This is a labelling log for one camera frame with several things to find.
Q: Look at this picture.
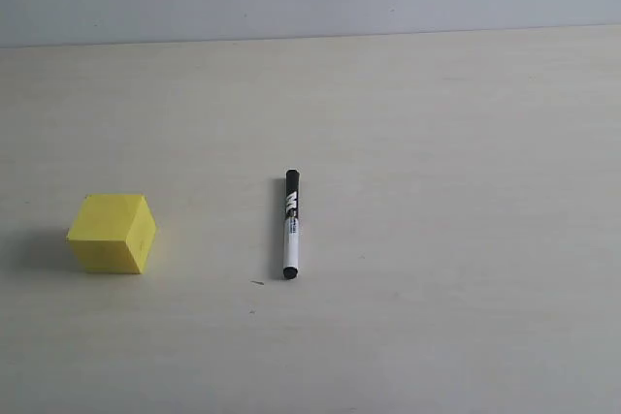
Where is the black and white whiteboard marker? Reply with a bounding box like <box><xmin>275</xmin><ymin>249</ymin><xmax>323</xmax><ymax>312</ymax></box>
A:
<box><xmin>282</xmin><ymin>169</ymin><xmax>300</xmax><ymax>280</ymax></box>

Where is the yellow foam cube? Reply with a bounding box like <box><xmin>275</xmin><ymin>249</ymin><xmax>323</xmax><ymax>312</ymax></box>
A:
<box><xmin>66</xmin><ymin>194</ymin><xmax>157</xmax><ymax>274</ymax></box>

